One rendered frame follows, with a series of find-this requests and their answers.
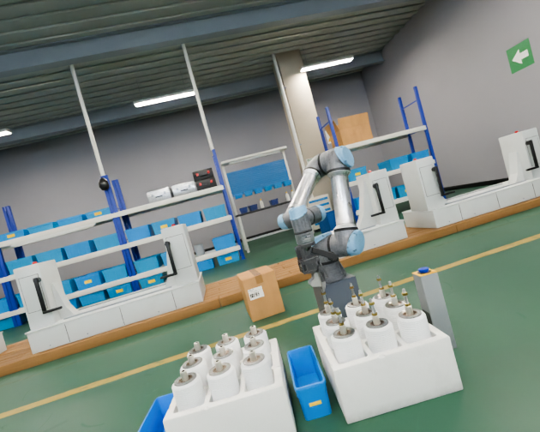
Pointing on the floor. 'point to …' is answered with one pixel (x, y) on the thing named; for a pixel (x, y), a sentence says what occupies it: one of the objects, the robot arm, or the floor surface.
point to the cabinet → (320, 205)
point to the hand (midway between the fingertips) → (324, 288)
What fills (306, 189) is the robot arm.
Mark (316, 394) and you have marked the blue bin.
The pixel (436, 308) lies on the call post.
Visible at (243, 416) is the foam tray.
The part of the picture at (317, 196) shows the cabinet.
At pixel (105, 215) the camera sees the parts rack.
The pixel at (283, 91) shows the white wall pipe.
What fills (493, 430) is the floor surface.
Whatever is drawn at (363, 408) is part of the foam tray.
